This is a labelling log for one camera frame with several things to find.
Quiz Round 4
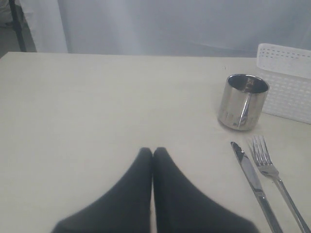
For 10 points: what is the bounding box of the white plastic perforated basket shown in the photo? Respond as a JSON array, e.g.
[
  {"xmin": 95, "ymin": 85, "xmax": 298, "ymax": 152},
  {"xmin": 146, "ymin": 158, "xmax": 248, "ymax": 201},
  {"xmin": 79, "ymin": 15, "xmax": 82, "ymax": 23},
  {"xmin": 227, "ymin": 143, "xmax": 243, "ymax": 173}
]
[{"xmin": 256, "ymin": 43, "xmax": 311, "ymax": 124}]

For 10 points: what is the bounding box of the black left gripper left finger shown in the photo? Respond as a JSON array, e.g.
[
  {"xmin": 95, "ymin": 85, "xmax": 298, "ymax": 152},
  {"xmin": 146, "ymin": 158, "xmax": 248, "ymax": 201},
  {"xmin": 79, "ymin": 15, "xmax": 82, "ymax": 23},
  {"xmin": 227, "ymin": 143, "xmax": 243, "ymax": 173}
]
[{"xmin": 53, "ymin": 148, "xmax": 153, "ymax": 233}]

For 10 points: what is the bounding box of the shiny steel cup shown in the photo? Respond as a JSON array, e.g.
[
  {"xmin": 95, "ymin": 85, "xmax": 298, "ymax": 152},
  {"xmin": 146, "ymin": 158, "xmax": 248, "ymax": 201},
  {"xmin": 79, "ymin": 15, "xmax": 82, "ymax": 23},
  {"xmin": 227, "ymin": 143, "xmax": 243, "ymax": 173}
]
[{"xmin": 218, "ymin": 74, "xmax": 270, "ymax": 131}]

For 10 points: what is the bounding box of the steel fork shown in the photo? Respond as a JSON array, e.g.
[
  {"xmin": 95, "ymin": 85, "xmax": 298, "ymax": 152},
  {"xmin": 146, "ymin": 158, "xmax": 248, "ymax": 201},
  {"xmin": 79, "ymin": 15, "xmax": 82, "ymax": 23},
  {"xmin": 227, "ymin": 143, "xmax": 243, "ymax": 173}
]
[{"xmin": 250, "ymin": 135, "xmax": 311, "ymax": 233}]

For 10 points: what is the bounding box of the black metal stand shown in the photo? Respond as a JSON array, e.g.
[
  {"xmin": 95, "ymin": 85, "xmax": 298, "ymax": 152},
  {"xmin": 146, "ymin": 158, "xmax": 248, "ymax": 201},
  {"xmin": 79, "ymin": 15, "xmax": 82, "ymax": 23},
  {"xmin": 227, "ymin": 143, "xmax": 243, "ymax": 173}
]
[{"xmin": 0, "ymin": 0, "xmax": 26, "ymax": 52}]

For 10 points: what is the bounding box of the steel table knife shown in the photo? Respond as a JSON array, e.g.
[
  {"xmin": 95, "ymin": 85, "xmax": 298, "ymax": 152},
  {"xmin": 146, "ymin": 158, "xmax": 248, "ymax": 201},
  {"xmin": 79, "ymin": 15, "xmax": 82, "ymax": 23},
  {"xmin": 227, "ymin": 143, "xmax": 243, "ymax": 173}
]
[{"xmin": 230, "ymin": 141, "xmax": 283, "ymax": 233}]

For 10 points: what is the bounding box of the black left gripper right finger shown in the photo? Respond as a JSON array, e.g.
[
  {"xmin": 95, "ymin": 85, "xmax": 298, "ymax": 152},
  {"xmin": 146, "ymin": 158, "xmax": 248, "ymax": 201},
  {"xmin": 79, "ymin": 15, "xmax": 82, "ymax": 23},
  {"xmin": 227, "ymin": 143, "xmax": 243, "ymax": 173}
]
[{"xmin": 153, "ymin": 148, "xmax": 253, "ymax": 233}]

